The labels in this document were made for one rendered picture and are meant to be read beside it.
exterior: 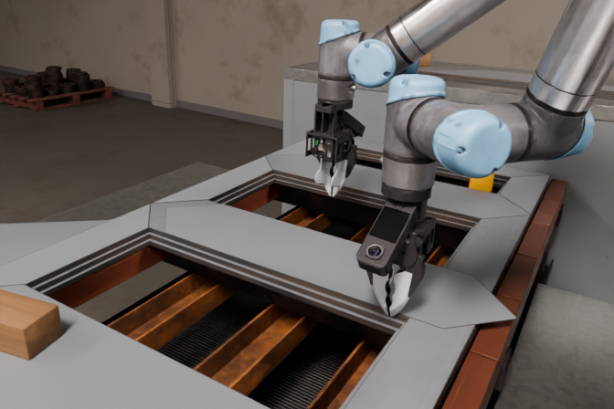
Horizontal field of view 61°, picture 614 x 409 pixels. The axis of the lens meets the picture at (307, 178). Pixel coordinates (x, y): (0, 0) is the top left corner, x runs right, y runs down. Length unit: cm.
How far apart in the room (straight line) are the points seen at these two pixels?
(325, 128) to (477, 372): 52
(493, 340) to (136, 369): 51
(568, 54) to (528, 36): 350
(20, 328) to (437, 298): 60
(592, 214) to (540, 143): 99
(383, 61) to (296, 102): 107
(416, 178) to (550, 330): 58
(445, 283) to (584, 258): 84
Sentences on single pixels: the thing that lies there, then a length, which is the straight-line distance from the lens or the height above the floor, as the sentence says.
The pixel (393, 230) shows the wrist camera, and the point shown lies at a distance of 72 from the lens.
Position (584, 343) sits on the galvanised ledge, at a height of 68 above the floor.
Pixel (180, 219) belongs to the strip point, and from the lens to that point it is 113.
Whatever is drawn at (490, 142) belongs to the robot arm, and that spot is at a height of 116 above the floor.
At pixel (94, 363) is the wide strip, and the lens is 77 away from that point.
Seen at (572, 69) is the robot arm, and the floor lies 124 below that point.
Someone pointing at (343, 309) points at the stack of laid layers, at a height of 83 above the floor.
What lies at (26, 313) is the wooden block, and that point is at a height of 90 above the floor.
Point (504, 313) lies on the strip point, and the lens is 89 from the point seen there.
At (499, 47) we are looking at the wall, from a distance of 420.
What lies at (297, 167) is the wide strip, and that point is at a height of 85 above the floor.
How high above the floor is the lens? 131
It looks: 20 degrees down
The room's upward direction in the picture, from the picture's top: 2 degrees clockwise
